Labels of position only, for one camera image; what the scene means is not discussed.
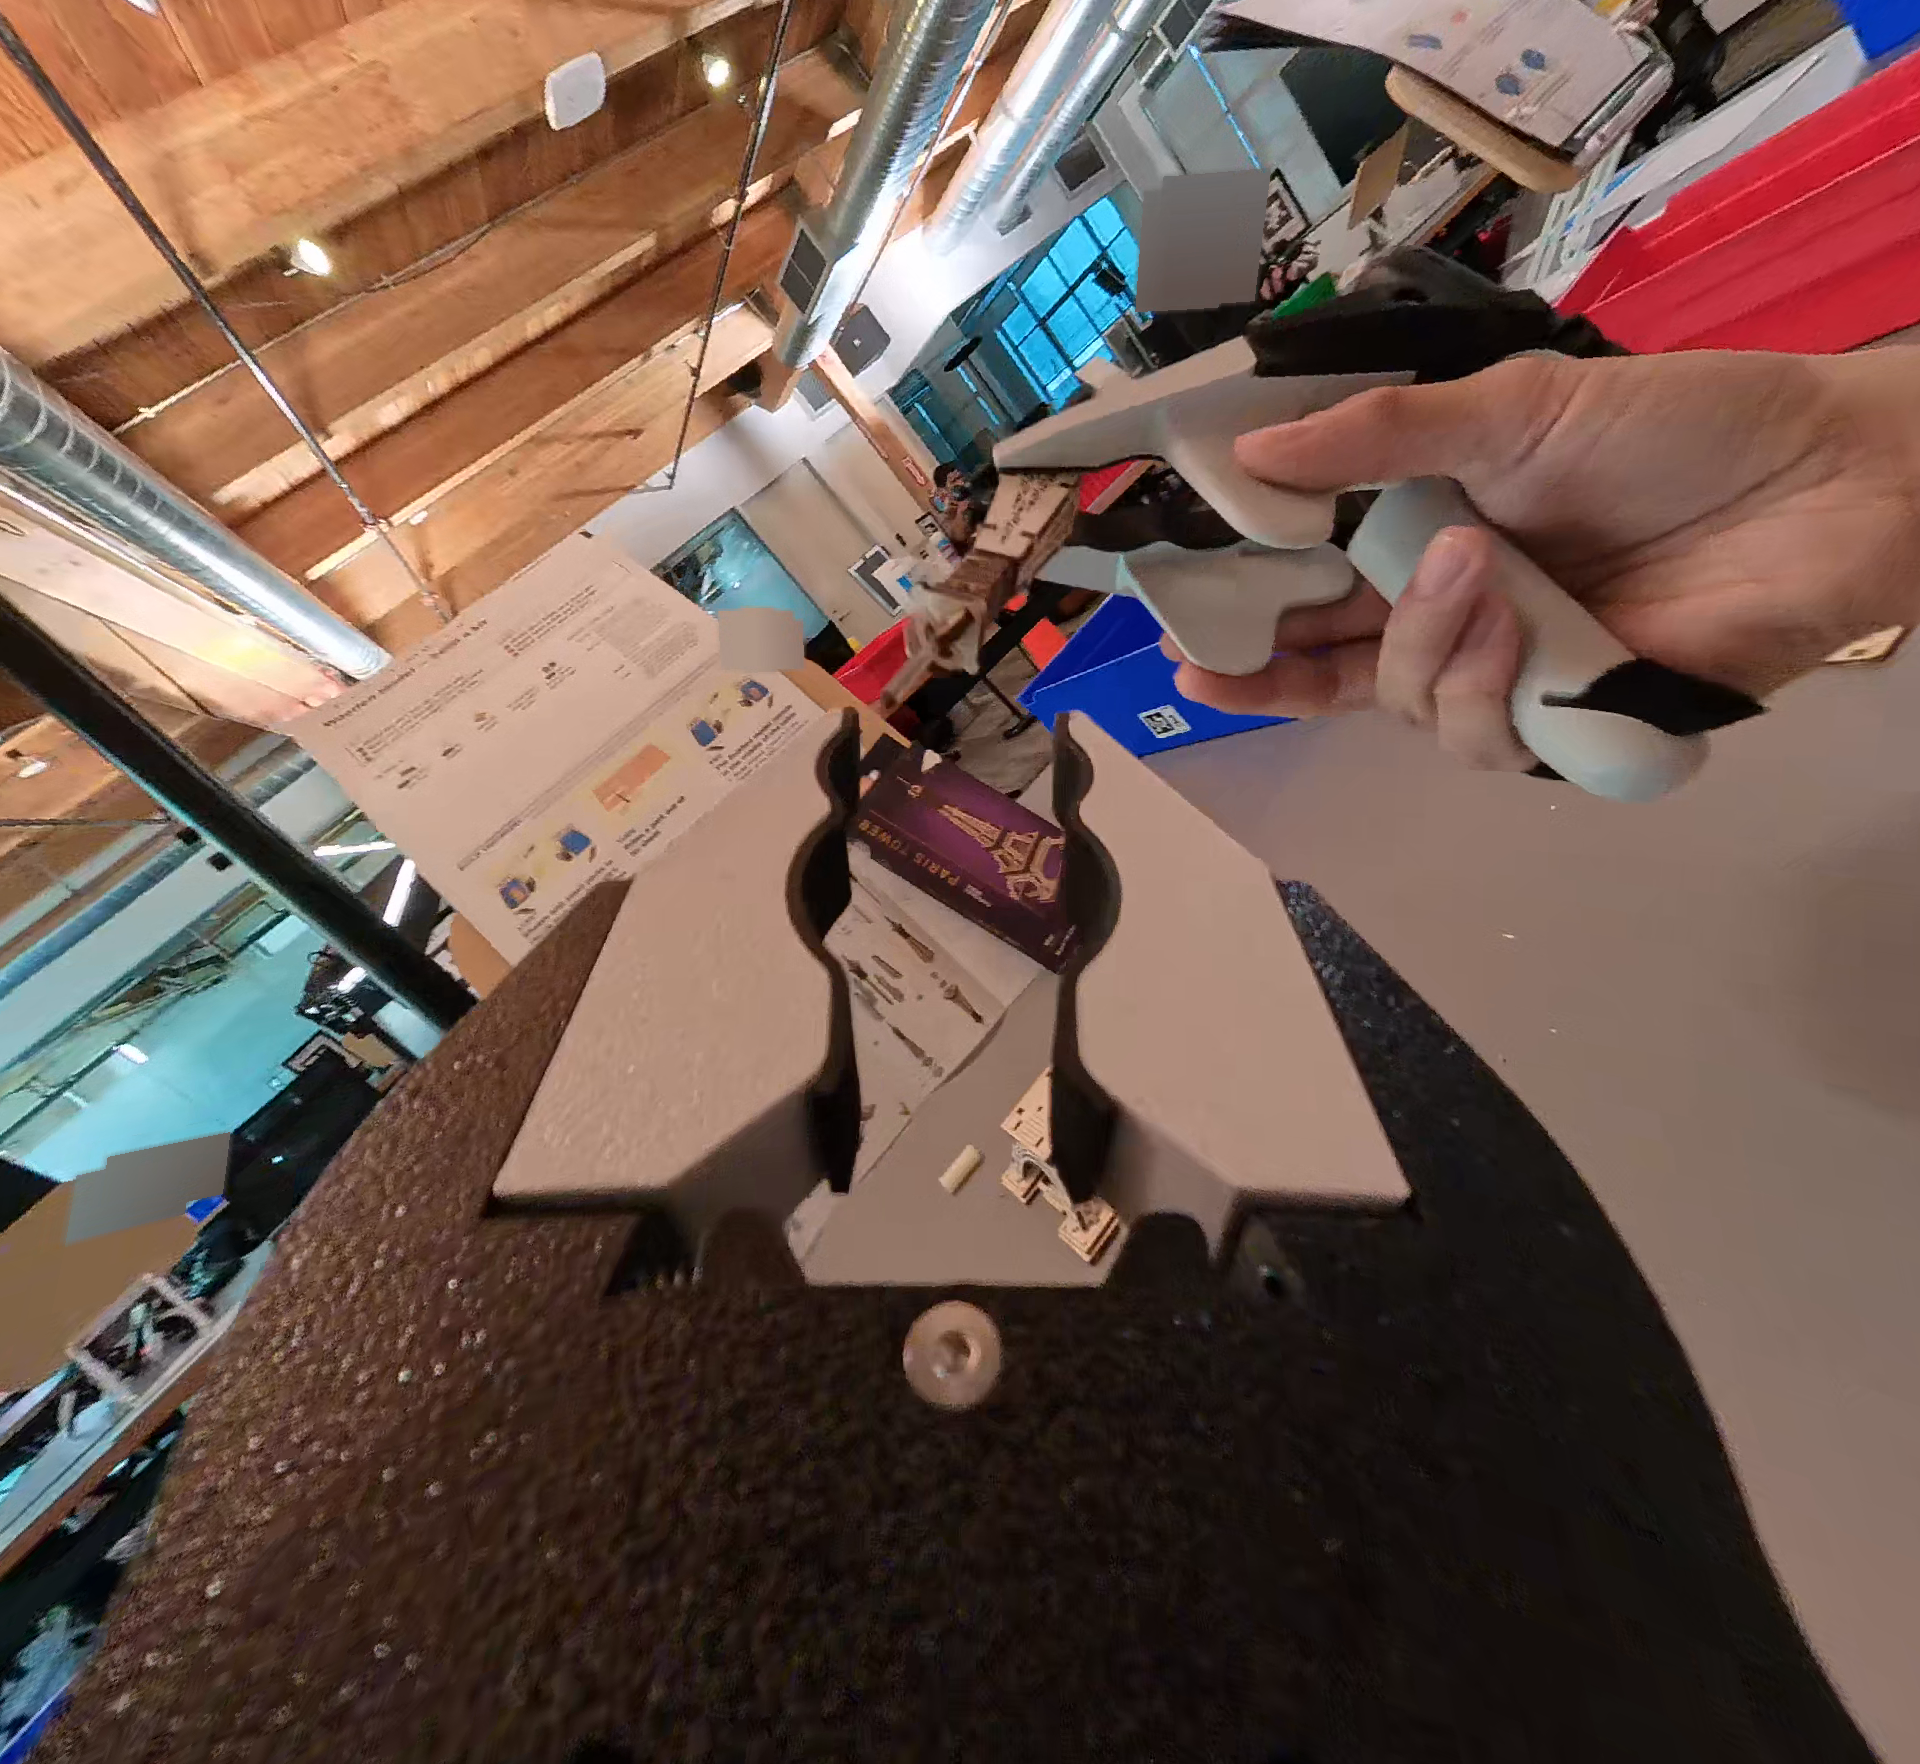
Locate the blue bin with tag label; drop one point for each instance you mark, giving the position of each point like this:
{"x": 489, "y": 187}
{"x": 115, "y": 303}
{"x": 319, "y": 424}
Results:
{"x": 1111, "y": 684}

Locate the person's right hand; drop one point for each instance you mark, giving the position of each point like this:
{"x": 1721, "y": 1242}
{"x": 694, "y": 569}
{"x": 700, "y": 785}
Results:
{"x": 1680, "y": 488}

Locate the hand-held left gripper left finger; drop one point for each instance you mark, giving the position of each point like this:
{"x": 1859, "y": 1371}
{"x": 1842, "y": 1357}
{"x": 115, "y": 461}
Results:
{"x": 677, "y": 1046}

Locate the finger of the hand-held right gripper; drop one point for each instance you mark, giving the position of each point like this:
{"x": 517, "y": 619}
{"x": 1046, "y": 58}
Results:
{"x": 1246, "y": 602}
{"x": 1141, "y": 423}

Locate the printed instruction poster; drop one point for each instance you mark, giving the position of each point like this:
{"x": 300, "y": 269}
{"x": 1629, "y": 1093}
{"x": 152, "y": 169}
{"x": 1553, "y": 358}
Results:
{"x": 526, "y": 744}

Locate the wooden tower model base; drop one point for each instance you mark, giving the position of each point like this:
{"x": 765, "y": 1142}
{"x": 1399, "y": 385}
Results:
{"x": 1036, "y": 1150}

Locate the small white wax cylinder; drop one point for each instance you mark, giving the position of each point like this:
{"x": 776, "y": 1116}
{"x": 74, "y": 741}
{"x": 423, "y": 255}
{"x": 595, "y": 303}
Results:
{"x": 961, "y": 1169}

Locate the large red bin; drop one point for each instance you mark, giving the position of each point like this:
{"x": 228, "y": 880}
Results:
{"x": 1770, "y": 234}

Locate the printed paper sheet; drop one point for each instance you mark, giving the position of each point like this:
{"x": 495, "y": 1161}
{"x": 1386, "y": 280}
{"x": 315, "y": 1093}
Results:
{"x": 1440, "y": 25}

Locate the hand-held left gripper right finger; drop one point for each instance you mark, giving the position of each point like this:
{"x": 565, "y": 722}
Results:
{"x": 1232, "y": 1046}

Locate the black metal post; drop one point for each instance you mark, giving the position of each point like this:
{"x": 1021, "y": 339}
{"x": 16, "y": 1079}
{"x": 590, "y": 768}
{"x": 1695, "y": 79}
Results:
{"x": 225, "y": 806}

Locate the wooden tower model spire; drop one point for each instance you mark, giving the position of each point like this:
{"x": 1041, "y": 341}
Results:
{"x": 998, "y": 565}

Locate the tan cardboard stand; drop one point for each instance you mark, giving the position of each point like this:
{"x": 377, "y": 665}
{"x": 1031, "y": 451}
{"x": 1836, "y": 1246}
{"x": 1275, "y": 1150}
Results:
{"x": 1486, "y": 137}

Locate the white ceiling access point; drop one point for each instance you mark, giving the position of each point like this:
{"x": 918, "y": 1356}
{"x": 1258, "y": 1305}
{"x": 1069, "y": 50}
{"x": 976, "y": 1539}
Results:
{"x": 575, "y": 94}

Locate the red plastic bin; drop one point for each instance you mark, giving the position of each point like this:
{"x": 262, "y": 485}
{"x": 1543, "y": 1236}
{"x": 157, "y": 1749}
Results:
{"x": 879, "y": 662}

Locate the grey desk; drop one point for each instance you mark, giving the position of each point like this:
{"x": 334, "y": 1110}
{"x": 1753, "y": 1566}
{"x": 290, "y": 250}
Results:
{"x": 1651, "y": 1046}

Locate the purple tower model box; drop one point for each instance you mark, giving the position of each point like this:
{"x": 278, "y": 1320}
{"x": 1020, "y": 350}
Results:
{"x": 961, "y": 863}

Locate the silver air duct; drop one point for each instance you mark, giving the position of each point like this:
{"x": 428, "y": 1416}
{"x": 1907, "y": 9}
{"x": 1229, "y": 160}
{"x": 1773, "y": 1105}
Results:
{"x": 151, "y": 504}
{"x": 900, "y": 70}
{"x": 1080, "y": 40}

